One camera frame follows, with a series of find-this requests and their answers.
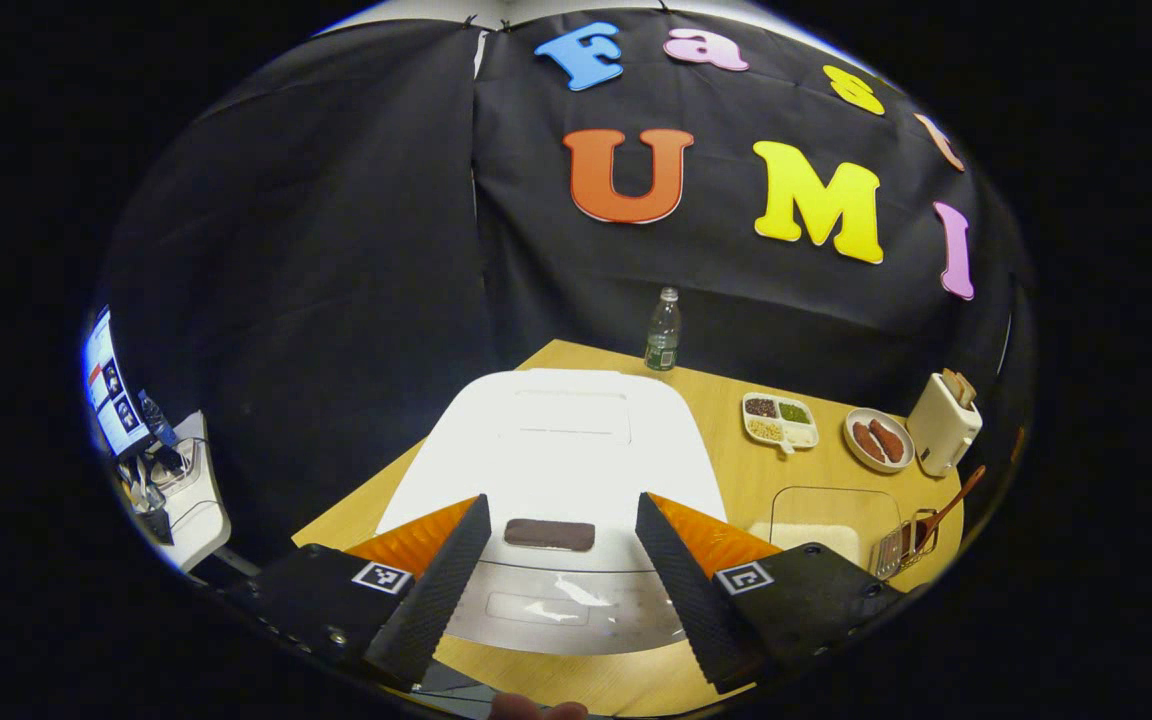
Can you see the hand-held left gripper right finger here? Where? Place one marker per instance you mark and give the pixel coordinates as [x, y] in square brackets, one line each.
[686, 600]

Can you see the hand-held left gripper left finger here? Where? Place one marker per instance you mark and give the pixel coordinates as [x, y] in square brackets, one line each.
[441, 600]

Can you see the white rice cooker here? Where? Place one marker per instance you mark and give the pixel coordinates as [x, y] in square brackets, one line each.
[556, 450]

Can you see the brown wooden spoon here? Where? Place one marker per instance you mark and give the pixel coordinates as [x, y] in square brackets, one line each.
[956, 500]

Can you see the white divided grain dish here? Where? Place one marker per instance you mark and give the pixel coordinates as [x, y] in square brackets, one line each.
[781, 425]

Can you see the white round plate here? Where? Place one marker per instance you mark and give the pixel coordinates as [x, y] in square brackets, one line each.
[861, 462]

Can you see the white side table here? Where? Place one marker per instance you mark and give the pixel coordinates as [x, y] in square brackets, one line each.
[201, 520]

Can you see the clear plastic water bottle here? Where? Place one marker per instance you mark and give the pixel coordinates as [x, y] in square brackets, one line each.
[663, 335]

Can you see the cream toaster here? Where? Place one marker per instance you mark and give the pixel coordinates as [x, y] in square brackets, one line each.
[941, 435]

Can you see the toasted bread slice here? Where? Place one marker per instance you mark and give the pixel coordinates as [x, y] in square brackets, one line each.
[967, 388]
[951, 388]

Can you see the black backdrop cloth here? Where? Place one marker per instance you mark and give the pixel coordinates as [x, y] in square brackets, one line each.
[336, 250]

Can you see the computer monitor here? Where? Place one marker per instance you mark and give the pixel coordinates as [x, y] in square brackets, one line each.
[114, 385]

